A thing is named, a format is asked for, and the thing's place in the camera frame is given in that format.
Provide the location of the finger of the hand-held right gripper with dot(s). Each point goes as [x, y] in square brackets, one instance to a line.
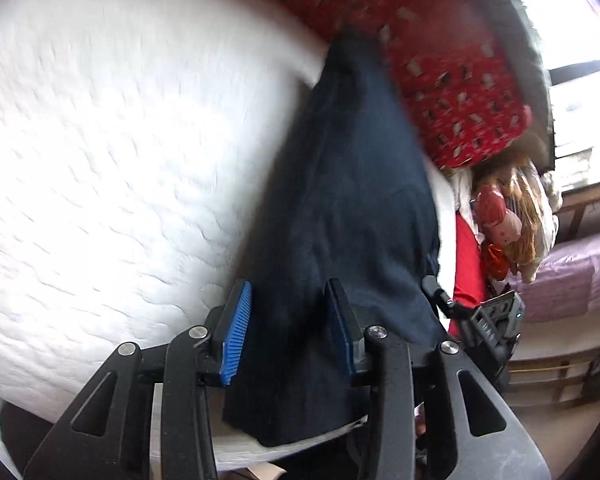
[437, 292]

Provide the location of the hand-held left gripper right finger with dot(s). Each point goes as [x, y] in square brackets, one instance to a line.
[341, 335]

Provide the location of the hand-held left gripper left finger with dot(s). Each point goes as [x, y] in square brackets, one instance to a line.
[235, 335]

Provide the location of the navy pinstriped garment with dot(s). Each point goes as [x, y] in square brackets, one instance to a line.
[355, 185]

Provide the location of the plain red cloth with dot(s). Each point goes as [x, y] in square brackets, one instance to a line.
[467, 265]

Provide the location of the purple bed cover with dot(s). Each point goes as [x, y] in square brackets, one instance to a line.
[565, 280]

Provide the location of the red pink stuffed toy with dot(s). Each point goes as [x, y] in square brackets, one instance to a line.
[500, 220]

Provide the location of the clear bag of toys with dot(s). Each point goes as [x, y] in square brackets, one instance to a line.
[530, 210]

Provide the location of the white quilted mattress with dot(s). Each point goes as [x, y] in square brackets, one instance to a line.
[105, 160]

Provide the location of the red penguin print blanket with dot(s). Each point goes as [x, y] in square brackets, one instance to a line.
[430, 60]

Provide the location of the window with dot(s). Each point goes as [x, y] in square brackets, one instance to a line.
[580, 60]

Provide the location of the wooden bed frame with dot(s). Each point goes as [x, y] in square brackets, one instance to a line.
[570, 210]

